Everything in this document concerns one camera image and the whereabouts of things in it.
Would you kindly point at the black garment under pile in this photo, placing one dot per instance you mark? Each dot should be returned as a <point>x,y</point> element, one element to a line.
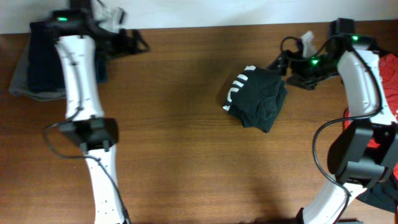
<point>383,195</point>

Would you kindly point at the dark green t-shirt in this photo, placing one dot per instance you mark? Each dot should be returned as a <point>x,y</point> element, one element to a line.
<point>256,97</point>

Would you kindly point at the red t-shirt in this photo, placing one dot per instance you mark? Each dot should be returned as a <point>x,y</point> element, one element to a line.
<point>388,73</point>

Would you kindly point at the folded grey garment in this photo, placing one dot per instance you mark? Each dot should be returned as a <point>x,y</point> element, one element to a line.
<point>19,85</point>

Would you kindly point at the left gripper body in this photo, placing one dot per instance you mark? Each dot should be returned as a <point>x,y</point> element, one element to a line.
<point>111,44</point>

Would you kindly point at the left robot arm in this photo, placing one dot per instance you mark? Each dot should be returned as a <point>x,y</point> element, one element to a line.
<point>77,35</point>

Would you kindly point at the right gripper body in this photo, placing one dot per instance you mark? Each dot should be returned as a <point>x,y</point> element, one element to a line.
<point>319,68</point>

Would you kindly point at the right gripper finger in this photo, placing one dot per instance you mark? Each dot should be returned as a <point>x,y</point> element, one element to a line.
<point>301,83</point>
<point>279,66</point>

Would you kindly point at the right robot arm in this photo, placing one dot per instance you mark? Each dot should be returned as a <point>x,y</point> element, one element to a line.
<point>365,153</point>

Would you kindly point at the folded navy blue garment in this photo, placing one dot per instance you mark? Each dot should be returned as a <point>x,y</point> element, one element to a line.
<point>44,71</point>

